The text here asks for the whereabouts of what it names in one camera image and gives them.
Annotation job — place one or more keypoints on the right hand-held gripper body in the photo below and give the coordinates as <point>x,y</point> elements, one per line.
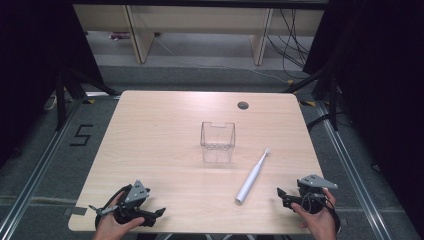
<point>315,182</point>

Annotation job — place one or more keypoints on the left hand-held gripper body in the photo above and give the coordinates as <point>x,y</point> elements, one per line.
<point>135,193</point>

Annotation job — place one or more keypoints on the white electric toothbrush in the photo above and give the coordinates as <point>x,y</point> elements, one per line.
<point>251,178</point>

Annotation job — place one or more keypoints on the clear plastic container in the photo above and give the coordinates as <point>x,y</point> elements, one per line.
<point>217,146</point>

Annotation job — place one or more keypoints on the person's right hand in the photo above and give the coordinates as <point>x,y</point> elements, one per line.
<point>320,223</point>

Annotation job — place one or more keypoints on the person's left hand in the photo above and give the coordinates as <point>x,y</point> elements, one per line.
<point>108,228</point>

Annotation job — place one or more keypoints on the grey tape strip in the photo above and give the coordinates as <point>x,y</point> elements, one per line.
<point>76,210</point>

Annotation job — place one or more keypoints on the yellow floor tape piece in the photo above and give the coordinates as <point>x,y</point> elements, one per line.
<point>89,101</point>
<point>308,103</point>

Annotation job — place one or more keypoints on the black metal stand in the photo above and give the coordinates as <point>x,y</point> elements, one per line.
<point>333,100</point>
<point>60,100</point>

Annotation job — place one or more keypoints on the black curtain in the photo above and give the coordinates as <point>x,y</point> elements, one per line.
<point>30,66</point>
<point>383,83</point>

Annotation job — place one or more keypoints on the small pink object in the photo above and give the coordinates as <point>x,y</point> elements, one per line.
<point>119,35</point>

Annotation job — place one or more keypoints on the light wooden shelf unit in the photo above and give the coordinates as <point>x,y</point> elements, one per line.
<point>200,20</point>

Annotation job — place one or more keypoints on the aluminium floor rail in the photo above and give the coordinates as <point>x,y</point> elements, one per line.
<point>350,173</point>
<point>36,176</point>

